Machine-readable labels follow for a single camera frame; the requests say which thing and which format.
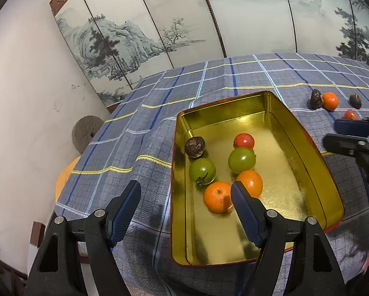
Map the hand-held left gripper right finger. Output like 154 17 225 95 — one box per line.
230 181 347 296

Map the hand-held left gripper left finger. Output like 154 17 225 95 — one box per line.
23 180 142 296

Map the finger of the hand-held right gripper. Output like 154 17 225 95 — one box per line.
334 115 369 138
323 133 369 187

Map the red tin box gold interior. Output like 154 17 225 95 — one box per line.
171 91 346 266

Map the orange tangerine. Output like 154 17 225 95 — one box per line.
322 92 339 111
236 170 263 198
203 181 233 213

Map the green tomato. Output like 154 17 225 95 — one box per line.
189 158 217 187
228 147 256 174

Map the orange round stool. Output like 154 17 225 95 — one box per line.
55 156 82 202

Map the blue plaid tablecloth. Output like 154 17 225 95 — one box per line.
53 53 369 296

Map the brown cardboard box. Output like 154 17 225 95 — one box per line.
29 221 46 248

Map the grey round stone disc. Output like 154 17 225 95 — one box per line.
72 115 105 155

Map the painted landscape folding screen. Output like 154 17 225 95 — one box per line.
49 0 369 105

